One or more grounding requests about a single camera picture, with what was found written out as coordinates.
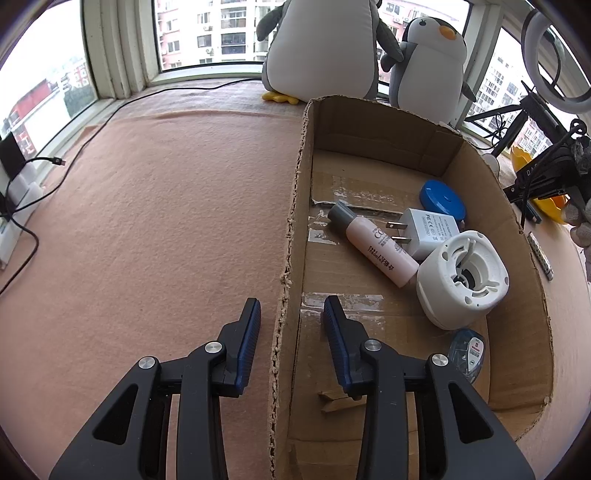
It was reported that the yellow fruit bowl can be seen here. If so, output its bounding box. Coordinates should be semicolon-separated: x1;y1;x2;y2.
509;145;570;225

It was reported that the black tripod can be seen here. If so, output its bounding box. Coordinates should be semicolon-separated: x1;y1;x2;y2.
465;83;568;157

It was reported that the white round device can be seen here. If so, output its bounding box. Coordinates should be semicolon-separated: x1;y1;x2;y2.
417;230;510;330

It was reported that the blue tape measure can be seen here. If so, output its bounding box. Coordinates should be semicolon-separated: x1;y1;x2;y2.
419;179;467;222

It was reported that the white ring light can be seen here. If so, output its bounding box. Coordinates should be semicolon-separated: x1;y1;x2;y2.
520;9;590;115

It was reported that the white power strip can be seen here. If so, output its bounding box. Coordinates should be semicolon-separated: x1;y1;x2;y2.
0;163;43;270

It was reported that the black charger plug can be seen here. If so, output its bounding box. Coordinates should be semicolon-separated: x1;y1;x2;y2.
0;132;26;180

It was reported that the large grey penguin plush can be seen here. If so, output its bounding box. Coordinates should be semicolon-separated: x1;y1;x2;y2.
256;0;404;105

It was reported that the small grey penguin plush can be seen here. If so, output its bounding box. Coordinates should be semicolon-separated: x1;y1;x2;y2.
381;16;476;124

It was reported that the brown cardboard box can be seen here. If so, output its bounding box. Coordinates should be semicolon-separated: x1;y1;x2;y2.
270;96;553;479

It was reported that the black cable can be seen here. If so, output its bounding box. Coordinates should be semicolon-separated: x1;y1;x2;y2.
0;77;264;296

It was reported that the pink cosmetic bottle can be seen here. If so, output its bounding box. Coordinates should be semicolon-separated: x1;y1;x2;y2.
328;202;420;288

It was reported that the white power adapter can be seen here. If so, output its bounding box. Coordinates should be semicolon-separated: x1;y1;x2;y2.
386;208;460;262

